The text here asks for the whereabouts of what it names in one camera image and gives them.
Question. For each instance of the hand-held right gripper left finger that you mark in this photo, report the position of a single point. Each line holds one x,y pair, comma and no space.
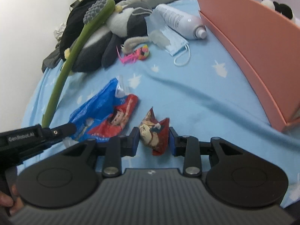
135,143

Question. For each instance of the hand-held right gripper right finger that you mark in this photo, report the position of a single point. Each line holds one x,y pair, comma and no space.
172,143

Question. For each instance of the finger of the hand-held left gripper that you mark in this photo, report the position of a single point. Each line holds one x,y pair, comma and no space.
58,132

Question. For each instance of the red snack packet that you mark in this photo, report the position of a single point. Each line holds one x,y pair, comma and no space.
152,133

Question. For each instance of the blue snack wrapper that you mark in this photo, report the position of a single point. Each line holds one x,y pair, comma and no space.
98,103

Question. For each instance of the blue face mask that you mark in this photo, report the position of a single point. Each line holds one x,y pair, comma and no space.
174,39

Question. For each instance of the pink cardboard box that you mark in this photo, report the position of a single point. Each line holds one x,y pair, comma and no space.
246,39

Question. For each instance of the small panda plush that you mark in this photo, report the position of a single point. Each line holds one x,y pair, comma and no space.
283,10

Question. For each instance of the person's left hand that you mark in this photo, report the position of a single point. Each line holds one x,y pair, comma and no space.
5,200

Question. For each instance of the dark grey blanket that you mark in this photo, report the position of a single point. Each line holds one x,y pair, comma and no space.
50,59

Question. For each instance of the pink fuzzy toy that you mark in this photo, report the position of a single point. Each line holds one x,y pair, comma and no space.
140,52

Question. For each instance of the white crumpled clothes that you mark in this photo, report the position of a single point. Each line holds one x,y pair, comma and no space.
59,31

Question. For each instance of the black jacket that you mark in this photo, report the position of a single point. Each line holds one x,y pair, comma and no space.
75,18

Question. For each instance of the grey penguin plush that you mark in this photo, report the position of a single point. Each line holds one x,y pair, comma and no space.
136,25

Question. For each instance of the white spray bottle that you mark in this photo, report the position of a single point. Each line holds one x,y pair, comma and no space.
182,20

